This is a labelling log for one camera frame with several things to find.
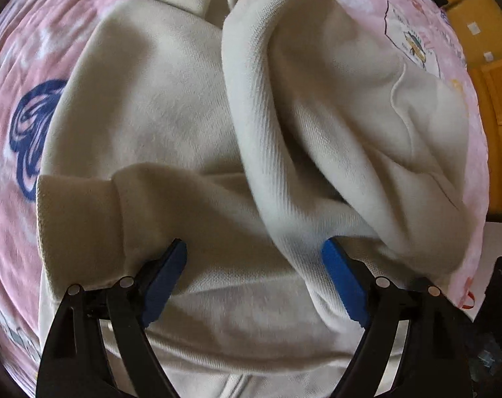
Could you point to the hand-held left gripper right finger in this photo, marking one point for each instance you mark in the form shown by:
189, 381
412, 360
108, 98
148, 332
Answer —
346, 282

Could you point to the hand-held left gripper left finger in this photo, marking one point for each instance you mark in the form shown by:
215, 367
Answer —
164, 282

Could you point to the beige zip hoodie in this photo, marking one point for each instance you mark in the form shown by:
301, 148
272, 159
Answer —
172, 112

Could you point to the wooden wardrobe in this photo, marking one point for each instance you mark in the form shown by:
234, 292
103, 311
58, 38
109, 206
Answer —
501, 99

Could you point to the pink printed quilt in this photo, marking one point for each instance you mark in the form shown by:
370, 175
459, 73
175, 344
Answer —
48, 29

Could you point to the white wall switch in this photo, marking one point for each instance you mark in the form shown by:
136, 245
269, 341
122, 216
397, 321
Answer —
474, 28
489, 55

